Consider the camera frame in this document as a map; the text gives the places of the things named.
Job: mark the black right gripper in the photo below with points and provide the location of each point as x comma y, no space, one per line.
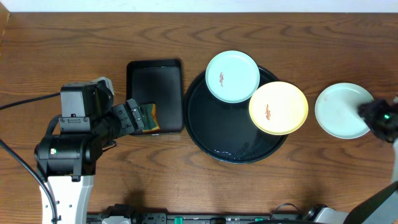
372,112

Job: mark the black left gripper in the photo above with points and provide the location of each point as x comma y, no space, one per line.
132,115

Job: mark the green and orange sponge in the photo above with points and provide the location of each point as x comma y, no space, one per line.
150,118

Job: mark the light blue plate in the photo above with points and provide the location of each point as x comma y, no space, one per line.
232,76
336,110

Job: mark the yellow plate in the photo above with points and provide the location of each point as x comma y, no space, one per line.
278,108

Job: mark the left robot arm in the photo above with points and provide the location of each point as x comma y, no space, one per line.
66,162

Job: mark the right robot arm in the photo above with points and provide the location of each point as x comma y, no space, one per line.
380,208

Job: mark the black rectangular tray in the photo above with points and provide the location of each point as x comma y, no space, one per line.
157,83

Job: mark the round black tray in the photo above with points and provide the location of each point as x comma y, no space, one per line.
225,131

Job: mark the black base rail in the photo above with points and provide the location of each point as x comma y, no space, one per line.
164,218

